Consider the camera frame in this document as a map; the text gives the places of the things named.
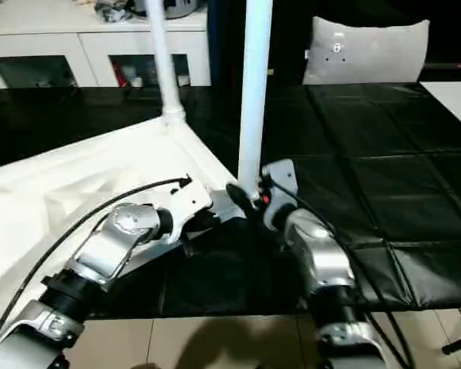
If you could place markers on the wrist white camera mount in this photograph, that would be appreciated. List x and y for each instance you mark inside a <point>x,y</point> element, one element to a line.
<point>282,173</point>
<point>192,196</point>

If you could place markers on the white plastic table leg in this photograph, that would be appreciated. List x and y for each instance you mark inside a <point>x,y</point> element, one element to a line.
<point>255,96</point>
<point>165,57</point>

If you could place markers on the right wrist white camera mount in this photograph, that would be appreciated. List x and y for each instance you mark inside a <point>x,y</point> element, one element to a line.
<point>282,173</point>

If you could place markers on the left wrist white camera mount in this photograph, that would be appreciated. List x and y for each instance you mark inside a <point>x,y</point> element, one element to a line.
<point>192,196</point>

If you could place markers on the black tangled item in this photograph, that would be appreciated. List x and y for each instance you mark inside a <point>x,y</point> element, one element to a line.
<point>113,11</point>

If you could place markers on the white plastic table top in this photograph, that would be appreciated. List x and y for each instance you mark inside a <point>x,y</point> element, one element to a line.
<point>61,180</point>

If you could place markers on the white flat board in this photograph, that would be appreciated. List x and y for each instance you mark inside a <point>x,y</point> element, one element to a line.
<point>453,100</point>

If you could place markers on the black work surface mat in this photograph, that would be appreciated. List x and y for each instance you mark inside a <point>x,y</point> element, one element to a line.
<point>388,153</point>

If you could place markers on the white sideboard with glass doors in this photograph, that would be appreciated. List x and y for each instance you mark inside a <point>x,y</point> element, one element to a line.
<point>61,42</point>

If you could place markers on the grey pillow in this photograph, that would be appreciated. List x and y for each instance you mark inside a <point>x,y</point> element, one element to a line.
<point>369,50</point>

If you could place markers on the red bottle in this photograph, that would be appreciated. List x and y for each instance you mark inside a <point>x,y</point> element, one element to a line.
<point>117,74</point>

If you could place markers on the white cup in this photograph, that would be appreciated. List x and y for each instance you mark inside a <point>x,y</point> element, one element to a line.
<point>183,80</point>
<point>136,82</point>

